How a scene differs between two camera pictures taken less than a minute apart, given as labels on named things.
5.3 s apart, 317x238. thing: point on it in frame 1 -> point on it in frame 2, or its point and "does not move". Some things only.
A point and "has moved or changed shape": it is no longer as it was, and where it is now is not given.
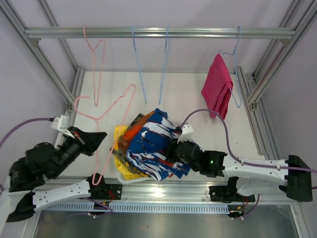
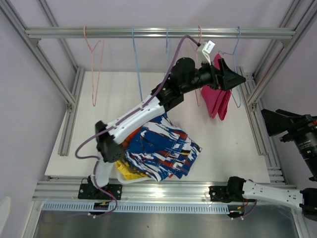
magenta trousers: [217, 87] does not move
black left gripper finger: [77, 133] -> [224, 68]
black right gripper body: [172, 145] -> [303, 131]
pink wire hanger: [92, 50] does not move
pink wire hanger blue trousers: [95, 178] -> [198, 104]
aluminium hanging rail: [163, 32] does not move
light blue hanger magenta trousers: [238, 105] does not move
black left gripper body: [70, 150] -> [207, 76]
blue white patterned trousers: [148, 147] does not move
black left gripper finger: [91, 140] -> [231, 79]
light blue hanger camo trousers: [138, 63] has moved or changed shape
